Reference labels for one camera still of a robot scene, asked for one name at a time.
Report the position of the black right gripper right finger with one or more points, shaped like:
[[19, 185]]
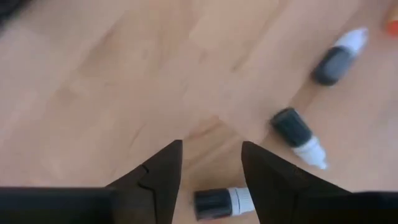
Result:
[[280, 193]]

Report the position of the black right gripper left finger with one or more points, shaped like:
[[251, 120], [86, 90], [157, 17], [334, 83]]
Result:
[[161, 186]]

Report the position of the small black dropper bottle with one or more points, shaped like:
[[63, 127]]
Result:
[[334, 65], [214, 203]]

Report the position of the small green dropper bottle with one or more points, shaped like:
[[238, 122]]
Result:
[[290, 127]]

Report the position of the small orange dropper bottle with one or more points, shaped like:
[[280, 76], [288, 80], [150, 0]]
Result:
[[393, 26]]

